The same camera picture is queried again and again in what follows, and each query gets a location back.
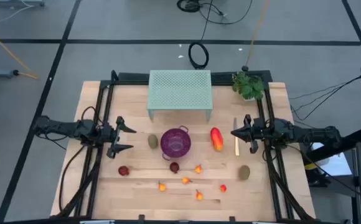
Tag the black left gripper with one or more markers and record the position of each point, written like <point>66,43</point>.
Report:
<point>113,137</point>

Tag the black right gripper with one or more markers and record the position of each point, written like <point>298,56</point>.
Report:
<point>256,132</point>

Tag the red orange mango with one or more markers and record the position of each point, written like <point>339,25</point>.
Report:
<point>217,139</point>

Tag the brown kiwi fruit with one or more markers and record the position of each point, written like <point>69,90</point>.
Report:
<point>244,172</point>
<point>152,141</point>

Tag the dark red pomegranate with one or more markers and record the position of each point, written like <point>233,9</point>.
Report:
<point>174,167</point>
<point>123,170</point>

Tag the purple plastic colander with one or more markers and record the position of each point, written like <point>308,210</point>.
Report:
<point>175,143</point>

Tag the small orange yellow pear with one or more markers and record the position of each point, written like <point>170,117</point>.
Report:
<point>185,180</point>
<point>162,187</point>
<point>198,169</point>
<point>199,195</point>

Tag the small red apple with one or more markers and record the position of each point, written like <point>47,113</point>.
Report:
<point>223,188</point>

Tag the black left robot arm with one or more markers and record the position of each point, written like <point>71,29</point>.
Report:
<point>62,127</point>

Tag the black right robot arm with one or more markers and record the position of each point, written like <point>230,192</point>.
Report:
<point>308,133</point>

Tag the green plant in white pot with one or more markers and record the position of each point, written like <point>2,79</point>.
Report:
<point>248,87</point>

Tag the green perforated metal shelf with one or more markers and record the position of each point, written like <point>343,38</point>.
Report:
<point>180,88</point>

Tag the white blue sheet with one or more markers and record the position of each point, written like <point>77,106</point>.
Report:
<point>336,165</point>

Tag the black diagonal support beam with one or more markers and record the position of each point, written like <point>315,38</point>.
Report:
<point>348,141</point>

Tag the grey flat floor base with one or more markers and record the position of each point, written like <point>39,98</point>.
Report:
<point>15,2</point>

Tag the black metal table frame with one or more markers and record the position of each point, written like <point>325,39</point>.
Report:
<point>127,76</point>

